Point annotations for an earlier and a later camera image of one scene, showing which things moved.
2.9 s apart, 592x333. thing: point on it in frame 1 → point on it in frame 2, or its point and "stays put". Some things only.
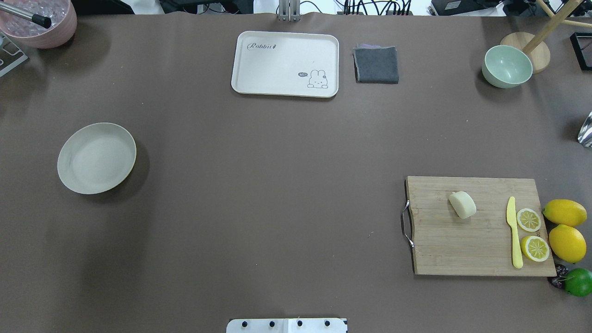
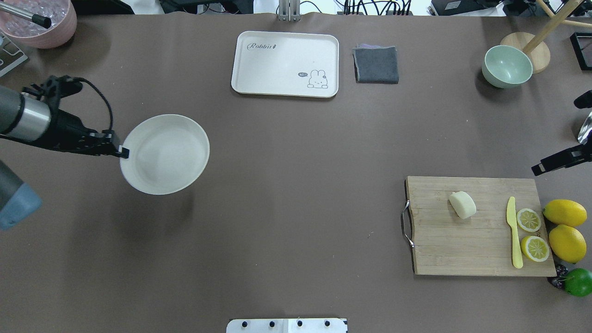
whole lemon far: [565, 212] stays put
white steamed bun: [463, 204] stays put
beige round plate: [96, 157] → [167, 153]
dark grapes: [561, 271] stays put
